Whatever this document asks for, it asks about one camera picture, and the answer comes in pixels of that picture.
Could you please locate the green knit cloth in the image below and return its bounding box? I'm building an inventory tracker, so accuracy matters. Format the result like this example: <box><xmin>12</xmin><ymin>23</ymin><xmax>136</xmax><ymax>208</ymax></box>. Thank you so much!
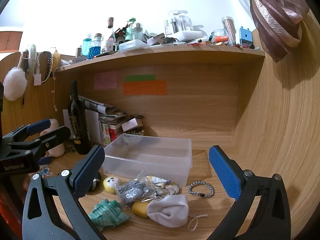
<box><xmin>88</xmin><ymin>199</ymin><xmax>131</xmax><ymax>231</ymax></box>

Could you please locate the yellow doll head toy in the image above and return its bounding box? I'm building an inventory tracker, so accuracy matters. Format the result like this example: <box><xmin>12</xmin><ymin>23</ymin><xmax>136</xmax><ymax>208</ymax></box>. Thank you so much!
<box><xmin>103</xmin><ymin>176</ymin><xmax>121</xmax><ymax>194</ymax></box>

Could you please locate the beaded bracelet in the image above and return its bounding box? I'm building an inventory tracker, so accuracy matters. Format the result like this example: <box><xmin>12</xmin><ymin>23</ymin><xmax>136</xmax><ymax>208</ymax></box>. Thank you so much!
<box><xmin>187</xmin><ymin>180</ymin><xmax>216</xmax><ymax>198</ymax></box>

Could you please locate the silver scrunchie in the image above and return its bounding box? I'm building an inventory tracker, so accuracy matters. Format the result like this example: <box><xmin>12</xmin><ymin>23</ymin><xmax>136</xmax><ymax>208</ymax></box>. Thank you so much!
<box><xmin>116</xmin><ymin>171</ymin><xmax>156</xmax><ymax>204</ymax></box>

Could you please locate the yellow sponge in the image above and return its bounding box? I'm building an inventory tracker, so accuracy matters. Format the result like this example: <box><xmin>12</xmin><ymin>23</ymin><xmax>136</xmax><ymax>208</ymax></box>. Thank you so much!
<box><xmin>132</xmin><ymin>201</ymin><xmax>150</xmax><ymax>218</ymax></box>

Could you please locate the white cloth pouch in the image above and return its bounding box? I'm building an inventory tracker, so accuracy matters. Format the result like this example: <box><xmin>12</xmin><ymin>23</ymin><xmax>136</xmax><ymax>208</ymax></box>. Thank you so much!
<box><xmin>146</xmin><ymin>194</ymin><xmax>208</xmax><ymax>232</ymax></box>

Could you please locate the floral fabric scrunchie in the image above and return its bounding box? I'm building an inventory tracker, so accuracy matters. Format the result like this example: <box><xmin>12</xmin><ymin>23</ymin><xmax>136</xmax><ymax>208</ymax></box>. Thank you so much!
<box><xmin>145</xmin><ymin>176</ymin><xmax>180</xmax><ymax>196</ymax></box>

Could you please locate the pink ceramic mug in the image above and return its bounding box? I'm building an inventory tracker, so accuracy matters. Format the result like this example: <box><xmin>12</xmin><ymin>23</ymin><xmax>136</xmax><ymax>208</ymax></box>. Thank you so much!
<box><xmin>40</xmin><ymin>119</ymin><xmax>65</xmax><ymax>158</ymax></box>

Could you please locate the dark wine bottle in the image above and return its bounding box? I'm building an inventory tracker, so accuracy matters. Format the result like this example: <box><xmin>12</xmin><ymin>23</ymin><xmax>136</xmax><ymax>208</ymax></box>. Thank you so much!
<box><xmin>68</xmin><ymin>80</ymin><xmax>91</xmax><ymax>155</ymax></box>

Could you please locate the white fluffy pompom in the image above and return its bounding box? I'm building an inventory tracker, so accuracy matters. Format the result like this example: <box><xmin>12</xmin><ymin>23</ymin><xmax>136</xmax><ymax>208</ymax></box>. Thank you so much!
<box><xmin>3</xmin><ymin>67</ymin><xmax>28</xmax><ymax>101</ymax></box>

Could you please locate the stack of newspapers and books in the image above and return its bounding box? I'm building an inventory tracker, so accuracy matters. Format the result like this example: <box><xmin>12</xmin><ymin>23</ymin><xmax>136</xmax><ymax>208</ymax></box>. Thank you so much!
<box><xmin>79</xmin><ymin>96</ymin><xmax>127</xmax><ymax>146</ymax></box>

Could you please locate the black patterned headband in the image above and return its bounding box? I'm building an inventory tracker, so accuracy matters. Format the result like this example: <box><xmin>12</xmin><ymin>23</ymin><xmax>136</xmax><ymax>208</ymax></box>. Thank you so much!
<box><xmin>40</xmin><ymin>51</ymin><xmax>53</xmax><ymax>82</ymax></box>

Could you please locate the clear plastic storage bin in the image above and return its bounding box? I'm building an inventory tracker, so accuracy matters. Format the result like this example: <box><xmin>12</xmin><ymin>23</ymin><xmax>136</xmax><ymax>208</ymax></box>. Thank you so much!
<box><xmin>102</xmin><ymin>133</ymin><xmax>192</xmax><ymax>186</ymax></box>

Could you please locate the pink sticky note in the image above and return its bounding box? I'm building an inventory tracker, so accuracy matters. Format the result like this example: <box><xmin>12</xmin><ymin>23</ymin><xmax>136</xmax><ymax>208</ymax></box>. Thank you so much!
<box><xmin>94</xmin><ymin>70</ymin><xmax>118</xmax><ymax>90</ymax></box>

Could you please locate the small white cardboard box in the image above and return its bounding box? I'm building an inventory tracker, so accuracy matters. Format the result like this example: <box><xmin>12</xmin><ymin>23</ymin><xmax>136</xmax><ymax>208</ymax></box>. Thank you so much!
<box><xmin>121</xmin><ymin>118</ymin><xmax>143</xmax><ymax>132</ymax></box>

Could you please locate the blue dotted bottle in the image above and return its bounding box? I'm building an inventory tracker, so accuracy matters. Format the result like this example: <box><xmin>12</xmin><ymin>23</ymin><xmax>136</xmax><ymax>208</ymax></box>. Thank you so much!
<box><xmin>88</xmin><ymin>33</ymin><xmax>102</xmax><ymax>59</ymax></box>

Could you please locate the orange sticky note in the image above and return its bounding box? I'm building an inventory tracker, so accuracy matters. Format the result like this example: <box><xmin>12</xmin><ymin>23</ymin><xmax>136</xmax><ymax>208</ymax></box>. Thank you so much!
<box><xmin>123</xmin><ymin>80</ymin><xmax>167</xmax><ymax>95</ymax></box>

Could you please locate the green sticky note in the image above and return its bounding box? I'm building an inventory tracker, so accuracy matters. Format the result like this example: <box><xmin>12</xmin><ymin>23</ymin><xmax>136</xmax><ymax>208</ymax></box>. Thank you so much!
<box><xmin>125</xmin><ymin>74</ymin><xmax>156</xmax><ymax>82</ymax></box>

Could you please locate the clear rectangular shelf container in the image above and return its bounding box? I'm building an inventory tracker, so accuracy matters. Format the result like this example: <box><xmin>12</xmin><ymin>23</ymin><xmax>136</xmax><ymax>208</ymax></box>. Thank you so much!
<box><xmin>119</xmin><ymin>40</ymin><xmax>150</xmax><ymax>52</ymax></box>

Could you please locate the blue pencil sharpener box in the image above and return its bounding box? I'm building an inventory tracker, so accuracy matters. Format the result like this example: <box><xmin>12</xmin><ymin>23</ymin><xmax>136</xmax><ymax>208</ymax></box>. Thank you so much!
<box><xmin>239</xmin><ymin>26</ymin><xmax>253</xmax><ymax>46</ymax></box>

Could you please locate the white flat box on shelf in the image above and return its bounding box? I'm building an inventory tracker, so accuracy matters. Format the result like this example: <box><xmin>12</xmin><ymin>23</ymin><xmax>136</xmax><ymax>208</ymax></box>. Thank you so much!
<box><xmin>172</xmin><ymin>30</ymin><xmax>204</xmax><ymax>42</ymax></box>

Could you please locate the clear cylinder jar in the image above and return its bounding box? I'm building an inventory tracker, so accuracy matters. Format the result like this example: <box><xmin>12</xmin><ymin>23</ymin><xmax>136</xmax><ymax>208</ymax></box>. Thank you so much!
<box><xmin>221</xmin><ymin>16</ymin><xmax>236</xmax><ymax>46</ymax></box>

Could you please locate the pink hanging fabric bag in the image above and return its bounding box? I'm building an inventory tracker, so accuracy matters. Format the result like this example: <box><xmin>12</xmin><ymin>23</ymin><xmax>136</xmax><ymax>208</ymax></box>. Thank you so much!
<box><xmin>250</xmin><ymin>0</ymin><xmax>310</xmax><ymax>62</ymax></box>

